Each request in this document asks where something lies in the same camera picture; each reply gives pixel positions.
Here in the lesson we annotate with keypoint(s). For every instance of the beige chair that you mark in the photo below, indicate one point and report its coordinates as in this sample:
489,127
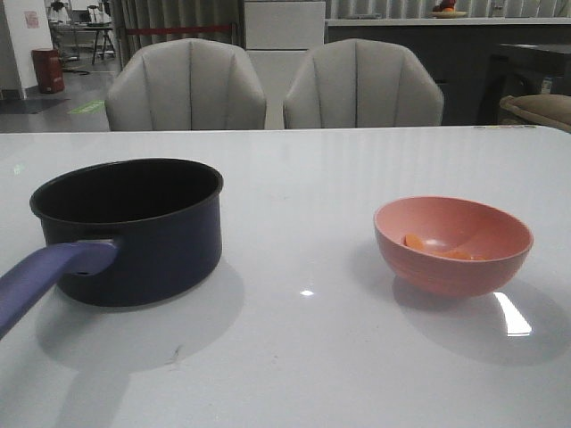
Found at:
187,84
358,83

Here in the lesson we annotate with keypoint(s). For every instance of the red trash bin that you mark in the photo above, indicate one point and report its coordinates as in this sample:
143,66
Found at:
48,69

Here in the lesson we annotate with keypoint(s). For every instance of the brown cushion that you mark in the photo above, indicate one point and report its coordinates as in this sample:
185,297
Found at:
552,111

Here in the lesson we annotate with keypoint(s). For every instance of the orange ham slice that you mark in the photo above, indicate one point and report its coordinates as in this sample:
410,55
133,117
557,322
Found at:
456,254
415,242

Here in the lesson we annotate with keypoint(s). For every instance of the pink bowl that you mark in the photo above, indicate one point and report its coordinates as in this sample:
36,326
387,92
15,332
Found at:
498,241

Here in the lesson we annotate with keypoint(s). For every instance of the right beige chair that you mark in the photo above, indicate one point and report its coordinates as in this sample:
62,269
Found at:
358,83

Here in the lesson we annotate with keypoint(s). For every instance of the white drawer cabinet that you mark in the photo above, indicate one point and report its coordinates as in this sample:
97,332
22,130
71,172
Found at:
277,34

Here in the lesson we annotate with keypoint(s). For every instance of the dark blue saucepan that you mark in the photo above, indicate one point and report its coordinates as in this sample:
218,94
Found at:
120,234

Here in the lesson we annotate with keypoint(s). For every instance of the dark side table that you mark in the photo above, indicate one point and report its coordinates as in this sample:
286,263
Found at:
518,70

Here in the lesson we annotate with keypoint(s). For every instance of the background work desk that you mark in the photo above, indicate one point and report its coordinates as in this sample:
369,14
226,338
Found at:
71,40

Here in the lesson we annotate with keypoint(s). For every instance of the red barrier belt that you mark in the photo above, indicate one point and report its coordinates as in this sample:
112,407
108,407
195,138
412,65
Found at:
224,28

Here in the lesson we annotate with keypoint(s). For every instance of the dark counter white top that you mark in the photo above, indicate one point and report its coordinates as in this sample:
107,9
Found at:
457,53

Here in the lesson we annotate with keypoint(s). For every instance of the fruit plate on counter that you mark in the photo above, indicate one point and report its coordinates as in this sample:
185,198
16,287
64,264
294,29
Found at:
447,9

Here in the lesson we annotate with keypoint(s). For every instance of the left beige chair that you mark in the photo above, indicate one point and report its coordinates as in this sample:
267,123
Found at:
187,84

